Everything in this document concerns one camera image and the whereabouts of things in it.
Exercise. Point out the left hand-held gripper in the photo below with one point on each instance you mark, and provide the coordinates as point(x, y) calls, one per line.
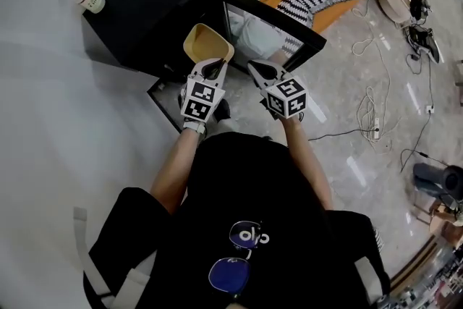
point(197, 101)

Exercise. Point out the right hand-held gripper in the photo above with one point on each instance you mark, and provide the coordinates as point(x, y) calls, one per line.
point(287, 97)

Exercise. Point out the yellow container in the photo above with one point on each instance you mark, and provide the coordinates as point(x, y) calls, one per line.
point(206, 45)

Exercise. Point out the black fridge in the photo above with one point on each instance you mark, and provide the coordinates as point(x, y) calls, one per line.
point(144, 11)

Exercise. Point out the person's right forearm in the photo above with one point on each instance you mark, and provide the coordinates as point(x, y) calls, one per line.
point(307, 163)

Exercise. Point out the person's left forearm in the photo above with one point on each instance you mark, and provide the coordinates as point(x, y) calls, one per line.
point(175, 170)

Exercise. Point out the glass fridge door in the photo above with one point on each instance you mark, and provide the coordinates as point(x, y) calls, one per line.
point(260, 30)

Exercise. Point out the white power strip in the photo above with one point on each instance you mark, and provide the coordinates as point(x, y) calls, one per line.
point(376, 128)

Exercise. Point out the person's black shirt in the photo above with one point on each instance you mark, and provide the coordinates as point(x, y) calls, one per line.
point(253, 199)

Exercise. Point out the white can with green label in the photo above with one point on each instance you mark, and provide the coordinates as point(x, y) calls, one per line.
point(90, 0)

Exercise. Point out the black-rimmed glasses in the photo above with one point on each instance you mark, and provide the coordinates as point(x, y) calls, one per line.
point(231, 273)

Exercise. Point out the grey floor fan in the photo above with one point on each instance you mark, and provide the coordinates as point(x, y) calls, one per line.
point(439, 179)

